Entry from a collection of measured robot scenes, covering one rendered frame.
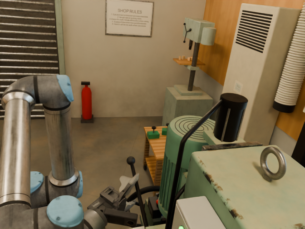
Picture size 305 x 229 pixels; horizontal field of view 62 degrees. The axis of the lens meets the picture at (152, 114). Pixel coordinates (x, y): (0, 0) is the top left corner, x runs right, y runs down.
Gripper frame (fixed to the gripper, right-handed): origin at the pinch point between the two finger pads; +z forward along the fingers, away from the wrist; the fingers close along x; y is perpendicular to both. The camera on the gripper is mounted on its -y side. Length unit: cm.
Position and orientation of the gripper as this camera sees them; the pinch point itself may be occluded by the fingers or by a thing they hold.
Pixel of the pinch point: (138, 187)
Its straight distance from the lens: 103.3
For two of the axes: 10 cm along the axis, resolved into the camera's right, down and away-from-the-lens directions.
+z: 5.8, -3.7, 7.3
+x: -1.2, 8.4, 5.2
